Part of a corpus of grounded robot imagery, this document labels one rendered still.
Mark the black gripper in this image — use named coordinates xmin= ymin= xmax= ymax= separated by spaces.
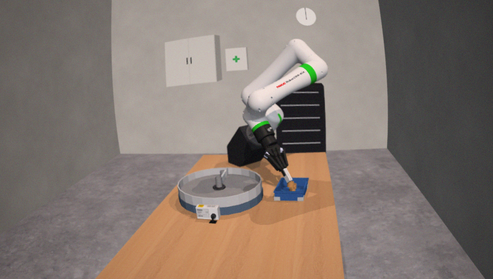
xmin=261 ymin=135 xmax=292 ymax=183

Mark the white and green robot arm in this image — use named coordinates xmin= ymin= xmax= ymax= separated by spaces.
xmin=241 ymin=39 xmax=328 ymax=146

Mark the blue crate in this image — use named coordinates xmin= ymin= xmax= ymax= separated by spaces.
xmin=273 ymin=177 xmax=309 ymax=201

